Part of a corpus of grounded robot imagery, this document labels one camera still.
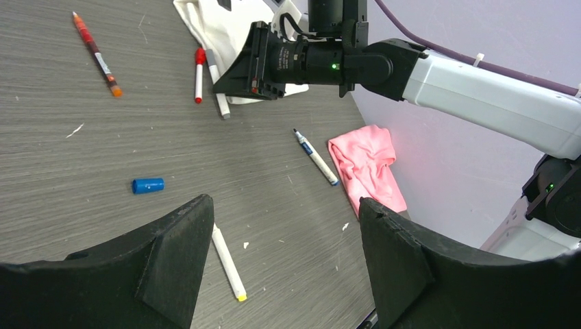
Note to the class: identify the white blue marker pen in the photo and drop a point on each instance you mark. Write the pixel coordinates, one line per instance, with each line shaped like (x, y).
(316, 158)

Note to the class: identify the pink cloth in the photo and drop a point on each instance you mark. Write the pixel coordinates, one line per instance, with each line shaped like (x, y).
(363, 159)

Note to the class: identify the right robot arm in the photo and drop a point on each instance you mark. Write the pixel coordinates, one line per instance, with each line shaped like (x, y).
(545, 221)

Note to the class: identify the white red marker pen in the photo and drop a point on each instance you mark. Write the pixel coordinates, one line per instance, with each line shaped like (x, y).
(199, 83)

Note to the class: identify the white pen yellow end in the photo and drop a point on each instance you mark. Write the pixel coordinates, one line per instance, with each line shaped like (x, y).
(229, 267)

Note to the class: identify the blue pen cap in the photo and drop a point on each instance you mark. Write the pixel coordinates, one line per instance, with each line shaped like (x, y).
(147, 185)

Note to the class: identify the orange brown gel pen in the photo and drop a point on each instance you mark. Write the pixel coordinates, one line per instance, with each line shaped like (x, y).
(97, 56)

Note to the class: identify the white folded cloth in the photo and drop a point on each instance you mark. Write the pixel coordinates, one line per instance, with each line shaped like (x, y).
(222, 30)

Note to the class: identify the red pen cap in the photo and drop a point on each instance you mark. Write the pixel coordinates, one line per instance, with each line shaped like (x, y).
(200, 56)

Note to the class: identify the grey pen cap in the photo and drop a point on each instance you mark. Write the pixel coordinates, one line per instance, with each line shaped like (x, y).
(210, 57)

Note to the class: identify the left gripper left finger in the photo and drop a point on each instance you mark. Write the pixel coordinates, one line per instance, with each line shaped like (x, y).
(149, 277)

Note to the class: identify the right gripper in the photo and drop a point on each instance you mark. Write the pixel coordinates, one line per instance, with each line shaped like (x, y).
(263, 71)

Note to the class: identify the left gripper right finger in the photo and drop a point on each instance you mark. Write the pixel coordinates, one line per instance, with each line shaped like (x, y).
(422, 279)

